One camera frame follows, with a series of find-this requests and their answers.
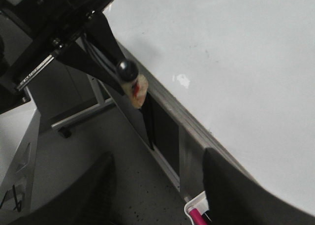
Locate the white metal stand frame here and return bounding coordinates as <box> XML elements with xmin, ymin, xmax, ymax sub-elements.
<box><xmin>0</xmin><ymin>72</ymin><xmax>116</xmax><ymax>211</ymax></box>

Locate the pink marker in tray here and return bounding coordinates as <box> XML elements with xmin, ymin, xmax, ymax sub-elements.
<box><xmin>188</xmin><ymin>207</ymin><xmax>207</xmax><ymax>225</ymax></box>

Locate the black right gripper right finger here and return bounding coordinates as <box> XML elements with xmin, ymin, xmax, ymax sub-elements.
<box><xmin>202</xmin><ymin>148</ymin><xmax>315</xmax><ymax>225</ymax></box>

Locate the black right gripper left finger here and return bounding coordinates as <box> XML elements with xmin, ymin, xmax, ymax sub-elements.
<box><xmin>14</xmin><ymin>152</ymin><xmax>116</xmax><ymax>225</ymax></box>

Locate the white black deli whiteboard marker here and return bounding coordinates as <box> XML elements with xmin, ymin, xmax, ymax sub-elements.
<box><xmin>115</xmin><ymin>59</ymin><xmax>149</xmax><ymax>109</ymax></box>

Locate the white marker tray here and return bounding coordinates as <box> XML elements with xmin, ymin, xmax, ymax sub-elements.
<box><xmin>184</xmin><ymin>191</ymin><xmax>212</xmax><ymax>225</ymax></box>

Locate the white whiteboard with aluminium frame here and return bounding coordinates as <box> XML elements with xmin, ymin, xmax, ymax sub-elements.
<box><xmin>105</xmin><ymin>0</ymin><xmax>315</xmax><ymax>214</ymax></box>

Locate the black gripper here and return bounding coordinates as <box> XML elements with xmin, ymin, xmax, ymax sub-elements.
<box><xmin>0</xmin><ymin>0</ymin><xmax>124</xmax><ymax>113</ymax></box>

